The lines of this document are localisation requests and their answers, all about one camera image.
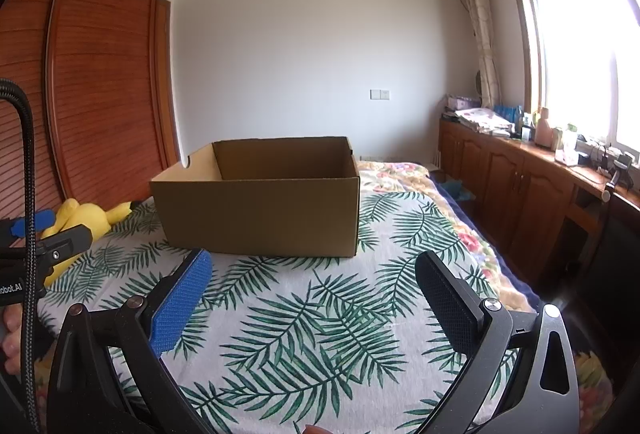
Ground brown cardboard box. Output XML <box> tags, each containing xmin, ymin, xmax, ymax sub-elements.
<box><xmin>149</xmin><ymin>137</ymin><xmax>361</xmax><ymax>259</ymax></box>

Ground patterned beige curtain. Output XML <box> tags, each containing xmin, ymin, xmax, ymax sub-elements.
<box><xmin>452</xmin><ymin>0</ymin><xmax>501</xmax><ymax>110</ymax></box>

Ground wooden framed window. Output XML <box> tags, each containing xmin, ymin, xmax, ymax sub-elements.
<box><xmin>500</xmin><ymin>0</ymin><xmax>640</xmax><ymax>160</ymax></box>

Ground black chair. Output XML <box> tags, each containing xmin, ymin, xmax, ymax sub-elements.
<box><xmin>565</xmin><ymin>191</ymin><xmax>640</xmax><ymax>350</ymax></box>

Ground black desk devices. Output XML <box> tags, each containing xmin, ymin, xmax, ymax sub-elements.
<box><xmin>577</xmin><ymin>138</ymin><xmax>640</xmax><ymax>195</ymax></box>

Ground pink bottle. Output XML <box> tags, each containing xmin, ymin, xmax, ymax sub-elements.
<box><xmin>535</xmin><ymin>107</ymin><xmax>553</xmax><ymax>146</ymax></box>

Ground white green bottle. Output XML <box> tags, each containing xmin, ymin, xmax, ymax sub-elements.
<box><xmin>556</xmin><ymin>124</ymin><xmax>580</xmax><ymax>164</ymax></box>

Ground purple tissue box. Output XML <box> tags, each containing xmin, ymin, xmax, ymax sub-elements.
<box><xmin>446</xmin><ymin>95</ymin><xmax>482</xmax><ymax>111</ymax></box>

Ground folded printed cloth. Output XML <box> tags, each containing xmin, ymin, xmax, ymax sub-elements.
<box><xmin>454</xmin><ymin>107</ymin><xmax>515</xmax><ymax>135</ymax></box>

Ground yellow plush toy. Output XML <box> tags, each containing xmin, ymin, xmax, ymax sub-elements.
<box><xmin>40</xmin><ymin>198</ymin><xmax>132</xmax><ymax>287</ymax></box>

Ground person's left hand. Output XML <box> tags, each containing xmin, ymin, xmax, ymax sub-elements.
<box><xmin>0</xmin><ymin>301</ymin><xmax>31</xmax><ymax>377</ymax></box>

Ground wooden slatted wardrobe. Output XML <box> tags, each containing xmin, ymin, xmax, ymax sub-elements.
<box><xmin>0</xmin><ymin>0</ymin><xmax>181</xmax><ymax>235</ymax></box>

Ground blue packets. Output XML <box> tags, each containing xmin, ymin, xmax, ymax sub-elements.
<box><xmin>494</xmin><ymin>104</ymin><xmax>525</xmax><ymax>122</ymax></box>

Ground teal cloth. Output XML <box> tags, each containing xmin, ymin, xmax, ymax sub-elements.
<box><xmin>442</xmin><ymin>179</ymin><xmax>473</xmax><ymax>201</ymax></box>

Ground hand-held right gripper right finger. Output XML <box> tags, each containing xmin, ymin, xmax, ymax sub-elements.
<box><xmin>415</xmin><ymin>251</ymin><xmax>581</xmax><ymax>434</ymax></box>

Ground long wooden cabinet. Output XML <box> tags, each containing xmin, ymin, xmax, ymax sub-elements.
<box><xmin>437</xmin><ymin>117</ymin><xmax>640</xmax><ymax>280</ymax></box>

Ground black braided cable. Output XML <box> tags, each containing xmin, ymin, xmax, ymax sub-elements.
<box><xmin>0</xmin><ymin>78</ymin><xmax>48</xmax><ymax>434</ymax></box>

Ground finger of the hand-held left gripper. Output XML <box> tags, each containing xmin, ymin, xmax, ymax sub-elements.
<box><xmin>0</xmin><ymin>209</ymin><xmax>56</xmax><ymax>240</ymax></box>
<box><xmin>37</xmin><ymin>224</ymin><xmax>93</xmax><ymax>272</ymax></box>

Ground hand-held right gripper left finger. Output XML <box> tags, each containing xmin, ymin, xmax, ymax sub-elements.
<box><xmin>46</xmin><ymin>248</ymin><xmax>213</xmax><ymax>434</ymax></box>

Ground leaf print blanket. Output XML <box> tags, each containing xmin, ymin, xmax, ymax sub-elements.
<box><xmin>37</xmin><ymin>187</ymin><xmax>541</xmax><ymax>434</ymax></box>

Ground floral quilt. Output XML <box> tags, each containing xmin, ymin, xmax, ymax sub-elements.
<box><xmin>355</xmin><ymin>159</ymin><xmax>616</xmax><ymax>434</ymax></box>

